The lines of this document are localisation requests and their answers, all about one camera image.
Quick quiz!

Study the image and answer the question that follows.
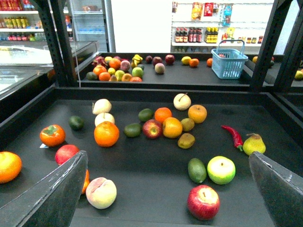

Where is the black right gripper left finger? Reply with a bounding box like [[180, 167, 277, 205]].
[[0, 150, 88, 227]]

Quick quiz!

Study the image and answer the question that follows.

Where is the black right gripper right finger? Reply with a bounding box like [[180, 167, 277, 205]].
[[249, 152, 303, 227]]

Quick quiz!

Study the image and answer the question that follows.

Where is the black fruit shelf tray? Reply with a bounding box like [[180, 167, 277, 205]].
[[0, 87, 303, 227]]

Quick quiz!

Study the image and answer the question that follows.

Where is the drinks shelf left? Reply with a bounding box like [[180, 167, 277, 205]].
[[0, 0, 73, 42]]

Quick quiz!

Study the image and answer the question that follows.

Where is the orange grapefruit front left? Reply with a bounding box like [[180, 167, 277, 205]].
[[81, 169, 90, 194]]

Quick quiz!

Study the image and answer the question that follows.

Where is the red peach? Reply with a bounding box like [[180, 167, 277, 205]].
[[55, 144, 80, 166]]

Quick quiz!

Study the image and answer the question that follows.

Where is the pale peach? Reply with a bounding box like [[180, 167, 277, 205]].
[[86, 177, 117, 210]]

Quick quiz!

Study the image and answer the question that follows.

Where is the yellow green pear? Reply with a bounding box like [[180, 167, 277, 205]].
[[242, 133, 266, 156]]

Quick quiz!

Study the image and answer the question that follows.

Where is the orange fruit far left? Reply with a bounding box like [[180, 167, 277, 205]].
[[0, 151, 22, 184]]

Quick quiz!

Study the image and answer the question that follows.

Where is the white price tag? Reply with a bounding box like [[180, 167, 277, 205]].
[[40, 144, 49, 148]]

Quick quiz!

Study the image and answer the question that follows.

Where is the red chili pepper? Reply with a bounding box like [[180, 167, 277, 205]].
[[221, 125, 243, 151]]

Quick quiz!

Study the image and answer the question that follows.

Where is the green apple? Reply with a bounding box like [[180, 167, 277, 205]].
[[207, 156, 236, 185]]

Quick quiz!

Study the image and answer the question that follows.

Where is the orange persimmon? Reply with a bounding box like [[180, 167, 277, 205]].
[[40, 124, 66, 147]]

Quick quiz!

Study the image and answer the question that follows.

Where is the large red apple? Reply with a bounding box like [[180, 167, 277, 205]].
[[187, 184, 220, 220]]

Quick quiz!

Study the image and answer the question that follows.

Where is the small dark green lime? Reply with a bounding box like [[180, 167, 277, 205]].
[[68, 115, 84, 131]]

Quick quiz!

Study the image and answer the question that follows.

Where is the green avocado near apple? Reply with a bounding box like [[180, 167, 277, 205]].
[[187, 158, 207, 183]]

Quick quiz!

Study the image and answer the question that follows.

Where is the large orange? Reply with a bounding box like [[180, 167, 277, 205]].
[[94, 121, 120, 148]]

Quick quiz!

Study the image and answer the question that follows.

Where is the white pear front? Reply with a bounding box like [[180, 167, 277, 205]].
[[95, 113, 115, 127]]

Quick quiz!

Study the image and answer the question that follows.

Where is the brown kiwi front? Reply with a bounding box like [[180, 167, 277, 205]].
[[178, 133, 196, 149]]

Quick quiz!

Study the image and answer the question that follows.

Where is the brown kiwi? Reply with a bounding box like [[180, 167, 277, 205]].
[[178, 133, 196, 149], [181, 118, 195, 132]]

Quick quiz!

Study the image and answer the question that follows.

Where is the white pear back left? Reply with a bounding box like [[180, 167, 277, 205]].
[[92, 99, 112, 115]]

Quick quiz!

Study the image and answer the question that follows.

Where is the green lime centre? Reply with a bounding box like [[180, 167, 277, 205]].
[[124, 123, 142, 138]]

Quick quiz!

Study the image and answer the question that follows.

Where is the golden round pear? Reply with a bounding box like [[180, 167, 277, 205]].
[[187, 105, 207, 123]]

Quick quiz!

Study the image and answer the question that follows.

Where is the brown kiwi back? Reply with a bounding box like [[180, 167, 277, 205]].
[[181, 118, 195, 132]]

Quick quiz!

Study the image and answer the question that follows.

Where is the small red yellow apple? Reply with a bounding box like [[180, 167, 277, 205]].
[[142, 119, 163, 139]]

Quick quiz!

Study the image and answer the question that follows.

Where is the yellow orange fruit centre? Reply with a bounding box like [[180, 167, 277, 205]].
[[163, 117, 183, 139]]

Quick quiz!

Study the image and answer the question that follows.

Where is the green lime back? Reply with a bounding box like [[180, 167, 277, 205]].
[[138, 108, 154, 122]]

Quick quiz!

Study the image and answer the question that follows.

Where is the white round pear back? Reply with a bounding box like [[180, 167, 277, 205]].
[[173, 93, 191, 111]]

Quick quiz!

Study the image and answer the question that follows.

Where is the blue shopping basket far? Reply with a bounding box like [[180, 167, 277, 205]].
[[211, 40, 248, 79]]

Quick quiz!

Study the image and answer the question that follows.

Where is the small orange tangerine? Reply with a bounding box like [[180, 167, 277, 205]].
[[154, 107, 172, 124]]

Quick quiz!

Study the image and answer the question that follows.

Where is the glass freezer chest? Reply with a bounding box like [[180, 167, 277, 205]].
[[0, 41, 99, 94]]

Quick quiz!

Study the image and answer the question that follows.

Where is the pile of far fruits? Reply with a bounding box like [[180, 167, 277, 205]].
[[85, 53, 213, 83]]

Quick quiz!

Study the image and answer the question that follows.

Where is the dark sauce bottles row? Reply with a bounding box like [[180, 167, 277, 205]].
[[172, 27, 219, 44]]

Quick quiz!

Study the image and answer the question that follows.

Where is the black shelf post right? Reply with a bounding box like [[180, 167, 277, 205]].
[[250, 0, 292, 92]]

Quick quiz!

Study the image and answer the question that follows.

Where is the black shelf post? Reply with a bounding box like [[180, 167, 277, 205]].
[[250, 0, 292, 92], [31, 0, 77, 87]]

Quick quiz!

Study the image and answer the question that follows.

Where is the black shelf post left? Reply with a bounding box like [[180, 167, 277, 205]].
[[31, 0, 77, 87]]

